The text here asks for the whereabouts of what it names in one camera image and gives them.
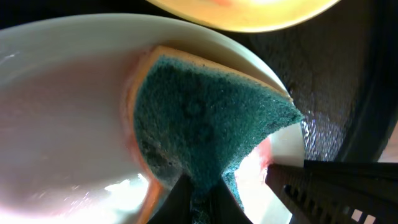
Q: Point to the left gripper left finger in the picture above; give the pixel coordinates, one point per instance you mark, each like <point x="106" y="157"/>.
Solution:
<point x="176" y="209"/>

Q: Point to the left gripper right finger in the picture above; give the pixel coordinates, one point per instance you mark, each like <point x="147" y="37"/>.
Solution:
<point x="224" y="209"/>

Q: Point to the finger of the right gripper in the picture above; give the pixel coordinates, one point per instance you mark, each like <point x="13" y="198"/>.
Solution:
<point x="336" y="192"/>

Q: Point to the green yellow sponge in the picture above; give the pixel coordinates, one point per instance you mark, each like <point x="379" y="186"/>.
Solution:
<point x="188" y="115"/>

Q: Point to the yellow plate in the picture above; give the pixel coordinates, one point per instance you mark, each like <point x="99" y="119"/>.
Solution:
<point x="245" y="15"/>

